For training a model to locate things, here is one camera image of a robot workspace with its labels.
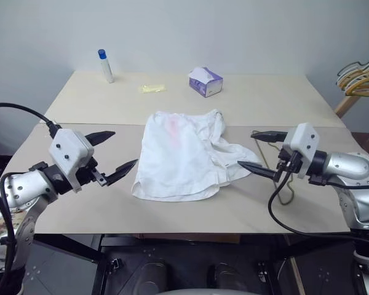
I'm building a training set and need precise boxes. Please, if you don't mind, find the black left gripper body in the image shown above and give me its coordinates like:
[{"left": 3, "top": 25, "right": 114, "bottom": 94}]
[{"left": 75, "top": 156, "right": 108, "bottom": 187}]

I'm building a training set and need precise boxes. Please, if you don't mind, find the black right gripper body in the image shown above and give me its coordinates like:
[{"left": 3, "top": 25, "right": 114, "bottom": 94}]
[{"left": 274, "top": 147, "right": 300, "bottom": 181}]

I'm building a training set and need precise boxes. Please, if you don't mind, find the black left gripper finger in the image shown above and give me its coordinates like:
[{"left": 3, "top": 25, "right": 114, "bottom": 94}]
[
  {"left": 84, "top": 130, "right": 116, "bottom": 148},
  {"left": 106, "top": 159, "right": 139, "bottom": 187}
]

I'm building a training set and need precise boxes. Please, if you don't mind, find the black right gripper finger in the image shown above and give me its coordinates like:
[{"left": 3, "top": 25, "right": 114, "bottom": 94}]
[
  {"left": 237, "top": 160, "right": 278, "bottom": 180},
  {"left": 250, "top": 130, "right": 288, "bottom": 143}
]

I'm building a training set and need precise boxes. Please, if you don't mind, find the olive wire hanger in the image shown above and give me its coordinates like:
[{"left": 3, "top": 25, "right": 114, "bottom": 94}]
[{"left": 251, "top": 131, "right": 296, "bottom": 207}]

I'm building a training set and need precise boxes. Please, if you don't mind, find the white cloth garment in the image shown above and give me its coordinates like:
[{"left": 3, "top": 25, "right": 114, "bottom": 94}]
[{"left": 131, "top": 108, "right": 263, "bottom": 203}]

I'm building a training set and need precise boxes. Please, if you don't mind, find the wooden hanger rack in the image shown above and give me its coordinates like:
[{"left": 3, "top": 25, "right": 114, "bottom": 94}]
[{"left": 334, "top": 91, "right": 364, "bottom": 118}]

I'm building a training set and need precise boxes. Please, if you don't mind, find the white bottle with blue cap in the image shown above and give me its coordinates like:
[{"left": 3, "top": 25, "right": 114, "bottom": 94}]
[{"left": 97, "top": 48, "right": 116, "bottom": 84}]

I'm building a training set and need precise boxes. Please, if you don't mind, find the yellow plastic packet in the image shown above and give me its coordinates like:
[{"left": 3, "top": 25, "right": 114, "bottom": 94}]
[{"left": 137, "top": 83, "right": 167, "bottom": 95}]

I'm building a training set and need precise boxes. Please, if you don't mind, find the purple tissue box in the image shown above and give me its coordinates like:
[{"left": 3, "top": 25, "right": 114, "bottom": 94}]
[{"left": 188, "top": 66, "right": 224, "bottom": 99}]

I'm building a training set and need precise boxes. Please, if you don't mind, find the dark brown furniture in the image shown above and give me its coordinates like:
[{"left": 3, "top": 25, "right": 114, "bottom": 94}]
[{"left": 352, "top": 131, "right": 369, "bottom": 160}]

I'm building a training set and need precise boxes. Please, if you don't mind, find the clothes hangers bundle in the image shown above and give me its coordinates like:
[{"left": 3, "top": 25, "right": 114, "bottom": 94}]
[{"left": 336, "top": 68, "right": 369, "bottom": 96}]

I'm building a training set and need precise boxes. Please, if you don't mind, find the dark rounded shape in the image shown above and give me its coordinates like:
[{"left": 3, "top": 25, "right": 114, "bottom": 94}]
[
  {"left": 207, "top": 262, "right": 245, "bottom": 295},
  {"left": 134, "top": 261, "right": 173, "bottom": 295}
]

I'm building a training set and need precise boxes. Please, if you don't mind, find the wooden stick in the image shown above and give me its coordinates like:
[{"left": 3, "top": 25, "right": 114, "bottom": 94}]
[{"left": 289, "top": 257, "right": 306, "bottom": 295}]

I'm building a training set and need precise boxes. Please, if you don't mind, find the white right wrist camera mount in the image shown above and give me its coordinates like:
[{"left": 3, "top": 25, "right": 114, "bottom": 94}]
[{"left": 282, "top": 122, "right": 322, "bottom": 179}]

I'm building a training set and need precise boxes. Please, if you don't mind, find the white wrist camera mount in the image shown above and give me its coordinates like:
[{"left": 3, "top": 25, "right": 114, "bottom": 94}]
[
  {"left": 48, "top": 128, "right": 95, "bottom": 193},
  {"left": 282, "top": 122, "right": 322, "bottom": 179}
]

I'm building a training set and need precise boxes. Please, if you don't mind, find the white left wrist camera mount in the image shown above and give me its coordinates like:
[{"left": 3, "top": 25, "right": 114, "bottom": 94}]
[{"left": 48, "top": 128, "right": 95, "bottom": 193}]

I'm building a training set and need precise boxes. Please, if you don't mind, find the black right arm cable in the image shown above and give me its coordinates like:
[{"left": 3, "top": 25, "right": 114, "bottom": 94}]
[{"left": 268, "top": 152, "right": 369, "bottom": 246}]

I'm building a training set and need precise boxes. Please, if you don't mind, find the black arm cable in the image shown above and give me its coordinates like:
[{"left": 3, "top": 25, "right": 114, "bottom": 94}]
[
  {"left": 0, "top": 103, "right": 63, "bottom": 271},
  {"left": 268, "top": 152, "right": 369, "bottom": 246}
]

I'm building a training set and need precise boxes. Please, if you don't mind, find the black table frame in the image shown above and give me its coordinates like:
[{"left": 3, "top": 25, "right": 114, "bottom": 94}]
[{"left": 27, "top": 233, "right": 362, "bottom": 295}]

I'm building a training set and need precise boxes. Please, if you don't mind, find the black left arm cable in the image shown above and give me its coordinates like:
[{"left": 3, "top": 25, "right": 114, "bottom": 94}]
[{"left": 0, "top": 103, "right": 63, "bottom": 271}]

